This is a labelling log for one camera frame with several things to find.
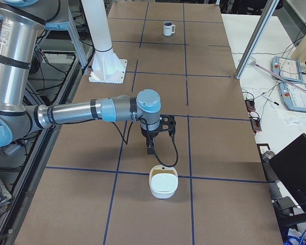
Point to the upper teach pendant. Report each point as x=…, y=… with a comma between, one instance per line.
x=287, y=68

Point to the teach pendant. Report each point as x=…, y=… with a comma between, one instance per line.
x=287, y=68
x=293, y=98

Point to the orange electronics board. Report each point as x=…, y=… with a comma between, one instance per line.
x=255, y=124
x=250, y=105

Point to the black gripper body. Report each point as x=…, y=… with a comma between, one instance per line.
x=148, y=133

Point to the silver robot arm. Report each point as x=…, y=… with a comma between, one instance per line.
x=22, y=20

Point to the upper orange electronics board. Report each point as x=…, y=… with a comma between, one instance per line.
x=250, y=105

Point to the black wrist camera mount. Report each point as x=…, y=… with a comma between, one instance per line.
x=167, y=124

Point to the lower teach pendant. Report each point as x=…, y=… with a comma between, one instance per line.
x=293, y=98

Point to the silver aluminium frame post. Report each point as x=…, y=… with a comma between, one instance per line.
x=257, y=33

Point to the lower orange electronics board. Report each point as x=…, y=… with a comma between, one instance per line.
x=255, y=124

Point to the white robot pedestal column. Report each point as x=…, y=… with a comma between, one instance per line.
x=106, y=66

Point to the black laptop monitor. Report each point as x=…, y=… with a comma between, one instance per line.
x=290, y=167

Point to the white mug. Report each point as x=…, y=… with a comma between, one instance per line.
x=168, y=28

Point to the black marker pen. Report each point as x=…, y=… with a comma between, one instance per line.
x=270, y=99

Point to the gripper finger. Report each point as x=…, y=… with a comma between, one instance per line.
x=150, y=146

